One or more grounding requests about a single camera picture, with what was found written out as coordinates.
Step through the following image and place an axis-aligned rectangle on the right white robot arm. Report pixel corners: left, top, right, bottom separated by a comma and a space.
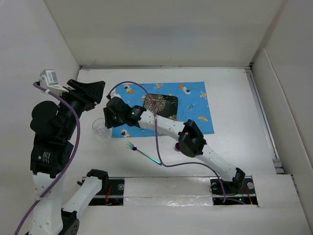
104, 95, 246, 193

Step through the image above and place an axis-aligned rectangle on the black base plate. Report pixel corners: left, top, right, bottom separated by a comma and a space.
89, 178, 125, 206
209, 176, 258, 206

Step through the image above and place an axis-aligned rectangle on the purple iridescent spoon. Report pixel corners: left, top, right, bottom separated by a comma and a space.
175, 142, 180, 151

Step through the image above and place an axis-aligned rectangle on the clear plastic cup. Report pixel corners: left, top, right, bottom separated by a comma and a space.
92, 118, 110, 138

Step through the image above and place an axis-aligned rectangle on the dark floral square plate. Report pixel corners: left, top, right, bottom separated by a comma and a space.
142, 94, 179, 121

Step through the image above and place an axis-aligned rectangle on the blue space-print cloth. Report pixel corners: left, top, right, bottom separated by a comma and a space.
111, 82, 214, 134

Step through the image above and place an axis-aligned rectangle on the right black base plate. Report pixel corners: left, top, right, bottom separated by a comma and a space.
209, 176, 258, 206

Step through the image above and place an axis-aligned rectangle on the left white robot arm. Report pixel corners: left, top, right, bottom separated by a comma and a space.
28, 80, 110, 235

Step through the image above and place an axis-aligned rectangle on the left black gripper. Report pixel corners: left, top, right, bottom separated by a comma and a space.
58, 78, 106, 138

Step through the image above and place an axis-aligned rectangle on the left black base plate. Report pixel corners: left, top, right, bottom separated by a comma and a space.
89, 178, 125, 206

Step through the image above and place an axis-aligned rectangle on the iridescent fork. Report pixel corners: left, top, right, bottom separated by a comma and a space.
126, 142, 162, 165

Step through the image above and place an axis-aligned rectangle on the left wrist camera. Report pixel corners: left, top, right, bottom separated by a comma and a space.
39, 70, 68, 96

